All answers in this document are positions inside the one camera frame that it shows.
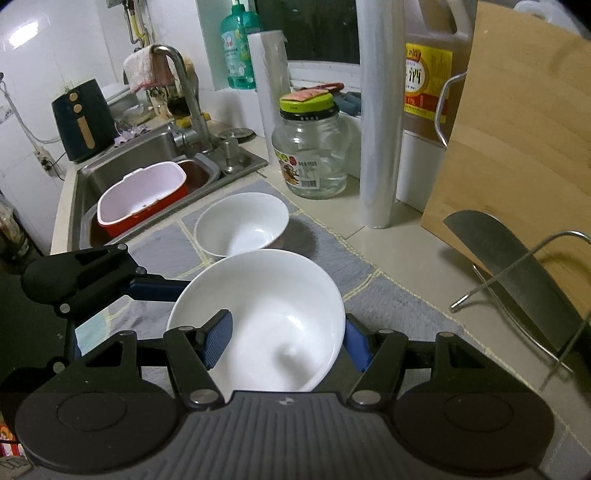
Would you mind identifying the plain white bowl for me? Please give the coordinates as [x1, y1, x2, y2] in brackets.
[167, 249, 346, 398]

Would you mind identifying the kitchen cleaver knife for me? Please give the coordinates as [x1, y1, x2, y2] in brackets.
[444, 210, 590, 385]

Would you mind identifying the grey checked table mat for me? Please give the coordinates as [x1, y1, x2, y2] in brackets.
[76, 211, 590, 479]

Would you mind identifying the red pink basin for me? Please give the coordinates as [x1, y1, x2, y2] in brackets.
[97, 161, 188, 238]

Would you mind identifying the stainless steel sink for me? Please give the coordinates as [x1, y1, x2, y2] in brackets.
[66, 123, 267, 250]

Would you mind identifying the steel sink faucet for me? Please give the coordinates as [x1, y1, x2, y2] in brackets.
[150, 44, 213, 153]

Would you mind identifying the black air fryer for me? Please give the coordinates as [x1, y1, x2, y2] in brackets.
[51, 79, 117, 164]

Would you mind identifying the clear glass jar green lid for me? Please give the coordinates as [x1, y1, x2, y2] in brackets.
[271, 88, 351, 200]

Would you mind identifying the pink cloth on faucet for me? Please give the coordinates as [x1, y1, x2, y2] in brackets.
[123, 45, 174, 93]

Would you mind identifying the bamboo cutting board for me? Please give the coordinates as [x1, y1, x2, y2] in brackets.
[422, 1, 590, 313]

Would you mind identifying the paper towel roll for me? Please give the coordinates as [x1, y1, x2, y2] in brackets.
[247, 30, 290, 163]

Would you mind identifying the green dish soap bottle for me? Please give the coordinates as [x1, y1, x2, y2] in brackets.
[221, 1, 263, 90]

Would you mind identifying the cooking oil jug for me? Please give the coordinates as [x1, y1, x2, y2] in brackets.
[404, 1, 473, 143]

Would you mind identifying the metal wire rack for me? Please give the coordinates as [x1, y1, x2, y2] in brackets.
[449, 230, 590, 391]

